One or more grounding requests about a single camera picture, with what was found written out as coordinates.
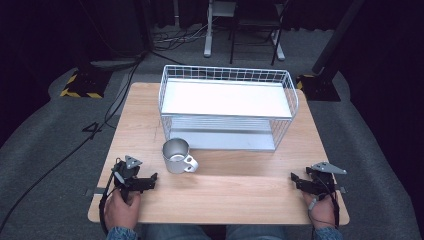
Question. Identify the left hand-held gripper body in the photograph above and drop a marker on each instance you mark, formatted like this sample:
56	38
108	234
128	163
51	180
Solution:
126	170

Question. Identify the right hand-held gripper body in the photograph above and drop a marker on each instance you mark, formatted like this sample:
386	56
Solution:
322	180

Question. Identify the person's right hand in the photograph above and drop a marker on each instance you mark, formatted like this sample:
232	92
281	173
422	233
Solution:
321	213

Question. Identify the person's left hand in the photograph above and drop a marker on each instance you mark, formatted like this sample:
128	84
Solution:
120	211

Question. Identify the black yellow striped stand base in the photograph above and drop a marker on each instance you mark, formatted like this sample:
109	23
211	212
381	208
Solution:
86	83
319	88

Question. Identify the black slanted stand pole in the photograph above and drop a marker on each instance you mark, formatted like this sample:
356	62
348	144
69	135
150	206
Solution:
336	36

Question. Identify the grey table edge bracket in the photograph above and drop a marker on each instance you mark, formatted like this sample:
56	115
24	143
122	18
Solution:
341	189
96	191

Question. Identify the white metal stand frame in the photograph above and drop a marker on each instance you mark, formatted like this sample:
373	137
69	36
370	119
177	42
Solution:
209	36

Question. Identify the black metal chair frame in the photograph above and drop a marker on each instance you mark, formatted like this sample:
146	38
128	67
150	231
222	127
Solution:
253	23

